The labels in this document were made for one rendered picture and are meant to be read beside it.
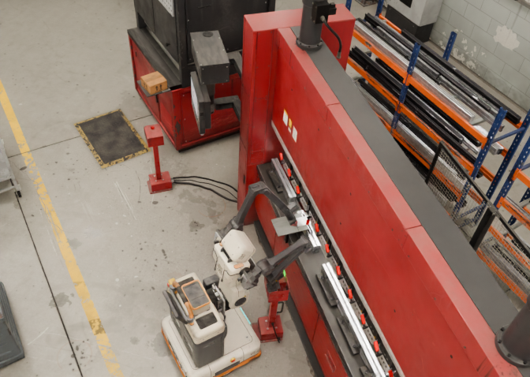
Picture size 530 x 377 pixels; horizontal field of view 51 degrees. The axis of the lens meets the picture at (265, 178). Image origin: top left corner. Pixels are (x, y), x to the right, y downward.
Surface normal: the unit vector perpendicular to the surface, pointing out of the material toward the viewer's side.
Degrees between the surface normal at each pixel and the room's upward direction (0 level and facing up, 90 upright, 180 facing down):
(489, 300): 0
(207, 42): 0
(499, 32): 90
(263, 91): 90
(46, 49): 0
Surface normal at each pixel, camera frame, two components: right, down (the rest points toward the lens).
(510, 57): -0.86, 0.32
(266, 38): 0.32, 0.69
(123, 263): 0.06, -0.69
